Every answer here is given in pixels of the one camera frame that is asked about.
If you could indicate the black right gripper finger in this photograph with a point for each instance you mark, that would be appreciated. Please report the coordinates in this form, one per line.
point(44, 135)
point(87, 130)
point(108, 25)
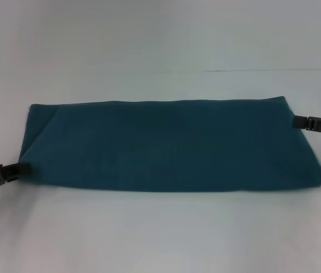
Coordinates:
point(302, 121)

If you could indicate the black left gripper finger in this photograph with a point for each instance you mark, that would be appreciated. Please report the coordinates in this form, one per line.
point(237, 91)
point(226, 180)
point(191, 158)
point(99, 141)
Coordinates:
point(14, 170)

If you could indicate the teal blue shirt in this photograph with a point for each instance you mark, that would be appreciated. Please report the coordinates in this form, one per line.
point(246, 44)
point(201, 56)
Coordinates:
point(166, 142)

